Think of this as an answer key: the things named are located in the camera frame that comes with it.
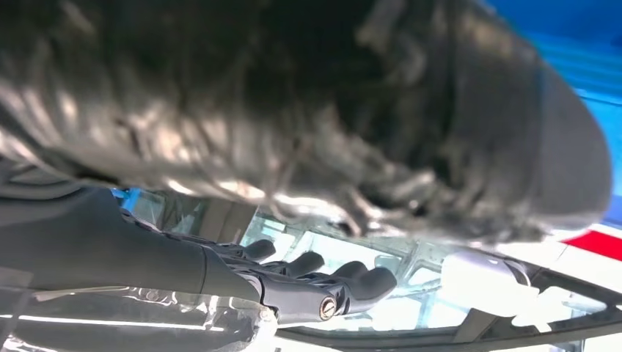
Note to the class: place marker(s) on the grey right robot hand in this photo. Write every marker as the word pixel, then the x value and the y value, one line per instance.
pixel 121 252

